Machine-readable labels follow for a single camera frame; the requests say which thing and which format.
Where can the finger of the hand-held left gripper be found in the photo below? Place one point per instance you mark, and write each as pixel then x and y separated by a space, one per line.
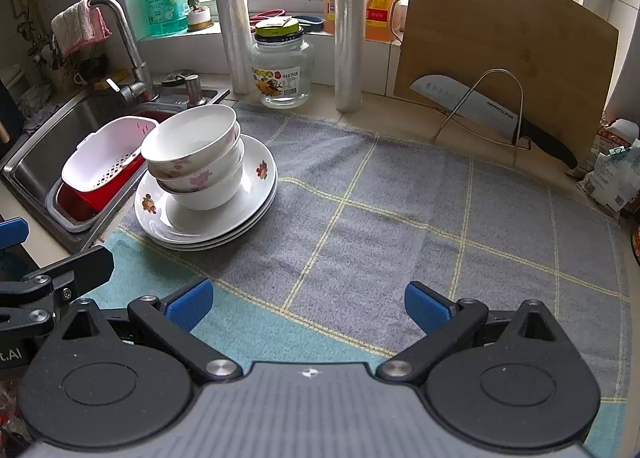
pixel 75 268
pixel 12 233

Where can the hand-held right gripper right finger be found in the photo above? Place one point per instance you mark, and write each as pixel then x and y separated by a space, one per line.
pixel 425 305

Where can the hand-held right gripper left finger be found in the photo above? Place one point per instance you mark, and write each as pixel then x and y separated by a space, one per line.
pixel 192 305

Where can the white plate with fruit print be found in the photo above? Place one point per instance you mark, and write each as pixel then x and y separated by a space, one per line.
pixel 200 241
pixel 257 163
pixel 200 247

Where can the white bowl with pink flowers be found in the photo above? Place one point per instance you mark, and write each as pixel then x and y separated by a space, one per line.
pixel 190 133
pixel 210 199
pixel 200 182

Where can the stainless steel sink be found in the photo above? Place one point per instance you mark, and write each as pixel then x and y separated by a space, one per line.
pixel 35 158

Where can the grey and teal checked towel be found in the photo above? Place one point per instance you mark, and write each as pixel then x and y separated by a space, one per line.
pixel 400 218

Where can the white plastic colander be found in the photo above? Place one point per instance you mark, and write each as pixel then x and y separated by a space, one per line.
pixel 107 153

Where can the yellow sponge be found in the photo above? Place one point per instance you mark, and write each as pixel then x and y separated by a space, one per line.
pixel 112 81

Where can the metal sink knob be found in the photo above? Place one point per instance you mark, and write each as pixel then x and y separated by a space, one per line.
pixel 194 88

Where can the metal sink strainer plug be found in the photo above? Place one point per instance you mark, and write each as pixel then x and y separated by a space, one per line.
pixel 177 77

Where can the pink dish cloth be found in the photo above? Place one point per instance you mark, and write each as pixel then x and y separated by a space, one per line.
pixel 80 26

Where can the metal faucet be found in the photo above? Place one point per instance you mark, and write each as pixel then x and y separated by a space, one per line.
pixel 127 43

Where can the glass jar with yellow-green lid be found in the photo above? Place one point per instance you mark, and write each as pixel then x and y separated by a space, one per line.
pixel 282 73

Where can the red and white packet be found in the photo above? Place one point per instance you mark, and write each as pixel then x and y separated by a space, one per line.
pixel 620 136

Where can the short plastic wrap roll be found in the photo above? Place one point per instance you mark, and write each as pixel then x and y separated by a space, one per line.
pixel 232 33

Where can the small potted plant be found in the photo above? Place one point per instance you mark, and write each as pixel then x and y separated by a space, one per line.
pixel 199 16

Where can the bamboo cutting board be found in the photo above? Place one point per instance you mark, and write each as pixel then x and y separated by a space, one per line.
pixel 500 28

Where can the tall plastic wrap roll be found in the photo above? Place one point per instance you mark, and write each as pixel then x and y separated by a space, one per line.
pixel 350 23

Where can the red lid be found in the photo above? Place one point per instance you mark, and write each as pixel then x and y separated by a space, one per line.
pixel 267 15

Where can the dark blue lid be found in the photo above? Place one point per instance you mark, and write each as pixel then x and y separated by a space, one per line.
pixel 307 22

